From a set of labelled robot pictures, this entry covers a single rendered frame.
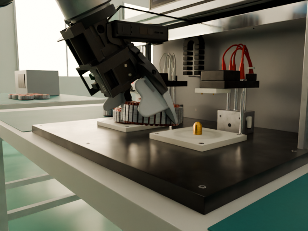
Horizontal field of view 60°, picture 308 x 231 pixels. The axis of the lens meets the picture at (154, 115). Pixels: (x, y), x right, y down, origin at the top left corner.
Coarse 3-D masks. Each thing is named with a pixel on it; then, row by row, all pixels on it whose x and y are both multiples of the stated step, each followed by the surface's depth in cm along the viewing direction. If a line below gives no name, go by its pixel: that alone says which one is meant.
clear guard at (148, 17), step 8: (120, 8) 60; (128, 8) 61; (112, 16) 68; (120, 16) 68; (128, 16) 68; (136, 16) 68; (144, 16) 68; (152, 16) 68; (160, 16) 68; (168, 16) 69; (160, 24) 77; (168, 24) 77; (176, 24) 77; (184, 24) 77; (192, 24) 77
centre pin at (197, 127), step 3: (195, 123) 58; (198, 123) 57; (195, 126) 57; (198, 126) 57; (201, 126) 57; (195, 129) 57; (198, 129) 57; (201, 129) 58; (195, 132) 58; (198, 132) 57; (201, 132) 58
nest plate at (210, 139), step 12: (156, 132) 60; (168, 132) 60; (180, 132) 60; (192, 132) 60; (204, 132) 60; (216, 132) 60; (228, 132) 60; (180, 144) 52; (192, 144) 50; (204, 144) 49; (216, 144) 51; (228, 144) 53
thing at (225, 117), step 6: (222, 114) 67; (228, 114) 66; (234, 114) 65; (246, 114) 63; (252, 114) 65; (222, 120) 67; (228, 120) 66; (234, 120) 65; (252, 120) 66; (222, 126) 68; (228, 126) 66; (234, 126) 65; (246, 126) 64; (252, 126) 66; (234, 132) 65; (246, 132) 64
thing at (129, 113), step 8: (128, 104) 45; (136, 104) 44; (176, 104) 47; (128, 112) 45; (136, 112) 44; (160, 112) 44; (176, 112) 45; (128, 120) 45; (136, 120) 44; (144, 120) 43; (152, 120) 43; (160, 120) 44; (168, 120) 44
